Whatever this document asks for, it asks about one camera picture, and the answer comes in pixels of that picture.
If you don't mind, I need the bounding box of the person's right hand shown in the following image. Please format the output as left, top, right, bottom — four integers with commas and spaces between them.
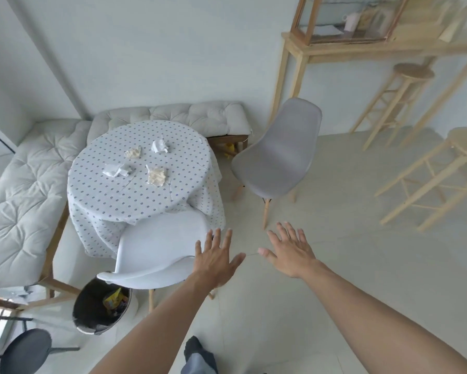
258, 222, 320, 280

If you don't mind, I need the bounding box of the person's right forearm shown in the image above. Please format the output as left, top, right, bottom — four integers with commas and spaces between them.
297, 262, 467, 374

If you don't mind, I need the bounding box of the short tufted grey bench cushion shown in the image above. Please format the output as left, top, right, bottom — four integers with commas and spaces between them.
87, 101, 252, 145

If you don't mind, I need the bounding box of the tall wooden bar stool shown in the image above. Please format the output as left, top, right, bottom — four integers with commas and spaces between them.
374, 127, 467, 233
349, 62, 436, 152

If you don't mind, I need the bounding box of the white plastic chair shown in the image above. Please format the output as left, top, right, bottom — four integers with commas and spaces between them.
97, 210, 219, 313

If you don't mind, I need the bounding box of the person's left forearm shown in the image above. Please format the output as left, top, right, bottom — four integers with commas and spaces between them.
89, 273, 221, 374

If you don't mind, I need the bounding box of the wooden bench frame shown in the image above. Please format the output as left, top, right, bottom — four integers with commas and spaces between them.
207, 134, 250, 155
0, 204, 83, 312

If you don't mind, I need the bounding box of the tall wooden console table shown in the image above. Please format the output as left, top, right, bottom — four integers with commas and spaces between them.
269, 30, 467, 149

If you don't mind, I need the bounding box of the black round stool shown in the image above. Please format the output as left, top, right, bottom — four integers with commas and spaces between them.
0, 328, 80, 374

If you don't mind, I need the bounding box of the round table with dotted tablecloth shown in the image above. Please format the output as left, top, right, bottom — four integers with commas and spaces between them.
67, 121, 226, 258

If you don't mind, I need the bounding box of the wide crumpled white tissue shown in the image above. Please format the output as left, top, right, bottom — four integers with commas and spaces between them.
102, 163, 132, 178

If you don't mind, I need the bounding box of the wooden glass display cabinet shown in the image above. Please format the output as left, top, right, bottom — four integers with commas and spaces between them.
290, 0, 467, 46

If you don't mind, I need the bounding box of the yellow snack wrapper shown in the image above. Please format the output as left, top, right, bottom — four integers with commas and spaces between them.
103, 288, 129, 317

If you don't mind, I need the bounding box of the grey plastic chair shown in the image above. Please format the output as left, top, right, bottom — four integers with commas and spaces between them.
231, 98, 323, 230

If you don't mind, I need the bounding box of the black trash bin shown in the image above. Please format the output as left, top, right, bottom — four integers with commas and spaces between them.
72, 277, 133, 336

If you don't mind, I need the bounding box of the person's left hand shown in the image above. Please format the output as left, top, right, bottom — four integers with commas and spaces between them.
192, 228, 246, 289

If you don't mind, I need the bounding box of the large crumpled cream tissue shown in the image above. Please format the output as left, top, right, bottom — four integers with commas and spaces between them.
145, 165, 168, 188

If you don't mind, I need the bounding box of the long tufted grey bench cushion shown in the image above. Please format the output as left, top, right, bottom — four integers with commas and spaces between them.
0, 119, 92, 291

